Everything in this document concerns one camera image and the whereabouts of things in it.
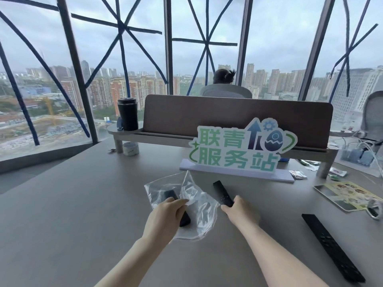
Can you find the person's left hand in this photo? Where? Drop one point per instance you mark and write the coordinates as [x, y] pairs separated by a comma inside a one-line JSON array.
[[161, 218]]

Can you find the person's right hand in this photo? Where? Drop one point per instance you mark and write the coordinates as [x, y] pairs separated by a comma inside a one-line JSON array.
[[244, 215]]

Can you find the person's right thumb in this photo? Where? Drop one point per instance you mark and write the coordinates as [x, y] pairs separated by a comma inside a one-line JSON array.
[[228, 209]]

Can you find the person's left thumb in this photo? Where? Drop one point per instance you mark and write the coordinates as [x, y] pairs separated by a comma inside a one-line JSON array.
[[182, 212]]

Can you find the short black remote control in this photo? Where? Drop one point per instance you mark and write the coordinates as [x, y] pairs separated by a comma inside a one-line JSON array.
[[185, 220]]

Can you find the slim black remote control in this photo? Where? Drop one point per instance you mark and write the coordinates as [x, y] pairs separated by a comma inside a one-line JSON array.
[[222, 192]]

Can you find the clear plastic bag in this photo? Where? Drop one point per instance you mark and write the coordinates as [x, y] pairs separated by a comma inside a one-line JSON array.
[[199, 203]]

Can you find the person's left forearm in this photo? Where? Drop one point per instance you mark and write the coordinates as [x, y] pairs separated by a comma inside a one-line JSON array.
[[131, 263]]

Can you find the person's right forearm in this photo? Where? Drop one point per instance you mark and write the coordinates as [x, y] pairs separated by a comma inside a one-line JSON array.
[[278, 260]]

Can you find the green lettered sign stand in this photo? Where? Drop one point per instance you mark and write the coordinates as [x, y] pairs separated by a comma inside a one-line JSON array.
[[236, 146]]

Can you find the white tape roll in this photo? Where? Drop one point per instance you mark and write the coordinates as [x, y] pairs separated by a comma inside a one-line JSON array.
[[131, 149]]

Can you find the brown desk divider panel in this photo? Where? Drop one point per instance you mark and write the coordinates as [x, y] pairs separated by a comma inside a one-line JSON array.
[[179, 116]]

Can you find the long black remote control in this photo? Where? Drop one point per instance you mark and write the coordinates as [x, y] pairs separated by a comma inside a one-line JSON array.
[[330, 246]]

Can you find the grey desk shelf riser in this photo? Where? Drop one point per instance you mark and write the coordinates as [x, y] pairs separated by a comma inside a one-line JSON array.
[[324, 156]]

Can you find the black travel tumbler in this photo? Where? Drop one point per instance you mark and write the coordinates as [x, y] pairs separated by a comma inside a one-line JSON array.
[[127, 115]]

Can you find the white green snack packet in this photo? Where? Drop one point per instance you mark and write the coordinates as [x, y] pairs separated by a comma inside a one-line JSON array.
[[337, 172]]

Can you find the illustrated yellow card tray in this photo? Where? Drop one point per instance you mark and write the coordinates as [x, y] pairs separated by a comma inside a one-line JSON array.
[[348, 195]]

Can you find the blue power strip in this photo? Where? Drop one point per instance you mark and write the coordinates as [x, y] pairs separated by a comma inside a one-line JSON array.
[[356, 156]]

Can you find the clear tape roll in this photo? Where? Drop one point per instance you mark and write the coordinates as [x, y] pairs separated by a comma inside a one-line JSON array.
[[375, 209]]

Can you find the grey mesh office chair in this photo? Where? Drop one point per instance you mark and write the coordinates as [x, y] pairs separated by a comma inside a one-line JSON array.
[[374, 116]]

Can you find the dark window frame post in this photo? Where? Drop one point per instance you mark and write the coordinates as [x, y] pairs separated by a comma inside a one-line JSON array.
[[76, 68], [168, 44], [244, 41], [317, 47]]

